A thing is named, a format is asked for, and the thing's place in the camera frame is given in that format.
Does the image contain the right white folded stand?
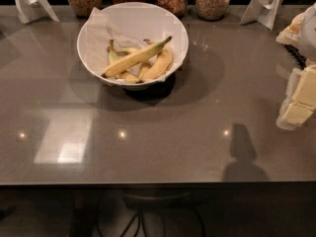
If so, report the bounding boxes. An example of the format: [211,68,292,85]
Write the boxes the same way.
[240,0,283,31]

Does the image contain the black cables under table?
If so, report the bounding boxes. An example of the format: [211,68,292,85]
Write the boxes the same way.
[95,195,206,237]

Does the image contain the right curved banana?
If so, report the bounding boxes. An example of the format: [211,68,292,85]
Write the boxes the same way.
[140,44,173,82]

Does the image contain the left white folded stand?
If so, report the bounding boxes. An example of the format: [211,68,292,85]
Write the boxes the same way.
[15,0,59,24]

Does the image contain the white bowl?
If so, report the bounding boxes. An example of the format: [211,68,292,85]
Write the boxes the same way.
[76,1,190,91]

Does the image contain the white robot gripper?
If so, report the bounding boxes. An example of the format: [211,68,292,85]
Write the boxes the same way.
[276,3,316,130]

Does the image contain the glass jar of chickpeas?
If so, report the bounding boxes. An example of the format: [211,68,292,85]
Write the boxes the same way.
[196,0,230,21]

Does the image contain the long top banana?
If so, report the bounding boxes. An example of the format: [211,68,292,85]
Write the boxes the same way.
[102,37,172,78]

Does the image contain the white folded stand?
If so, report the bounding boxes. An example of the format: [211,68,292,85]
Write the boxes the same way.
[15,0,59,24]
[240,0,283,31]

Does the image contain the left small banana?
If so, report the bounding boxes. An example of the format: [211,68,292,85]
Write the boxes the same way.
[107,39,139,84]

